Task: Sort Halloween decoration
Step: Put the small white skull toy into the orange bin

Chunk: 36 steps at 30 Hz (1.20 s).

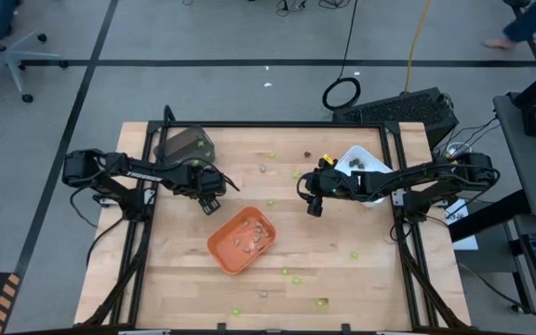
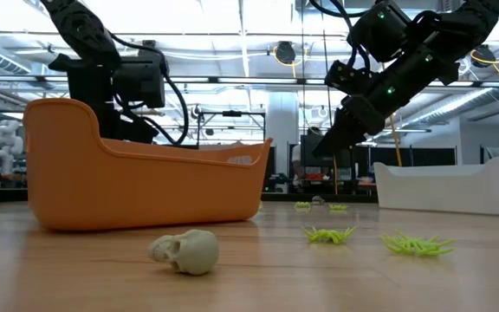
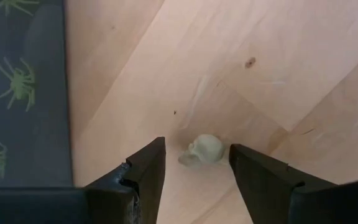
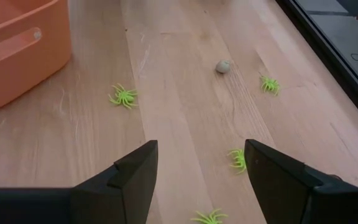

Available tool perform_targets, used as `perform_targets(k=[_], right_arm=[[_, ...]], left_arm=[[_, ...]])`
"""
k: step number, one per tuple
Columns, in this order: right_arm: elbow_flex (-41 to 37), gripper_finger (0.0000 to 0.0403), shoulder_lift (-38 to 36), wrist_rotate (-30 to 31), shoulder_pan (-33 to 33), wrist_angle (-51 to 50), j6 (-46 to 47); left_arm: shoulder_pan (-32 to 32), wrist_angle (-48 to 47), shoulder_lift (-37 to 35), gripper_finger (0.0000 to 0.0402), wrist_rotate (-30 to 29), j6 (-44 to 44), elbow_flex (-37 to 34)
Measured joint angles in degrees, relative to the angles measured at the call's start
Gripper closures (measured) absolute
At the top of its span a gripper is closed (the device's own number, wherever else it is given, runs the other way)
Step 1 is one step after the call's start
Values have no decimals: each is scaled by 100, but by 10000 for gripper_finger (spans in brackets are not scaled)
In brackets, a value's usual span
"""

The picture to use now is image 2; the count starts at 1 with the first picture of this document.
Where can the white plastic bin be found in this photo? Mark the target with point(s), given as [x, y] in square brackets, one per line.
[449, 190]

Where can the black stand frame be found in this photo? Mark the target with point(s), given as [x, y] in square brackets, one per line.
[231, 113]

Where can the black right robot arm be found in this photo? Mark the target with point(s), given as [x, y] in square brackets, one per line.
[462, 26]

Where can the white pillar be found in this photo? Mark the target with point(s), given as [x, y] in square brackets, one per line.
[282, 130]

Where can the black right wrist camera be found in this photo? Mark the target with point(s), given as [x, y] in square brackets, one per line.
[347, 78]

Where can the black partition panel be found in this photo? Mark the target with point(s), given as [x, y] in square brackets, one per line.
[427, 156]

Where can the long light bar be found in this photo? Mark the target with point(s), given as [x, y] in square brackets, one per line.
[232, 79]

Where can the orange plastic bin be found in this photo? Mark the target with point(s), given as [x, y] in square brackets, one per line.
[124, 190]

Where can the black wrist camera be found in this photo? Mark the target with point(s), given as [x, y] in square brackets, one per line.
[139, 80]
[347, 78]

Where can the black background monitor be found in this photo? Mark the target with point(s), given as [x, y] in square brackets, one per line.
[306, 151]

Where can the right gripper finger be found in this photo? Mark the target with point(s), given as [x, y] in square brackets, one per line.
[340, 134]

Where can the beige toy skull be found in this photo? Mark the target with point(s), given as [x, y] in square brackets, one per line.
[189, 252]

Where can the white robot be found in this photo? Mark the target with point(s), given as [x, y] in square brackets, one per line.
[4, 145]

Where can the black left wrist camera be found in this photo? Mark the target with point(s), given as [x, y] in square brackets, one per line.
[139, 80]

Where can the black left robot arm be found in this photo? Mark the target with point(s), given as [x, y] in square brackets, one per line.
[80, 30]

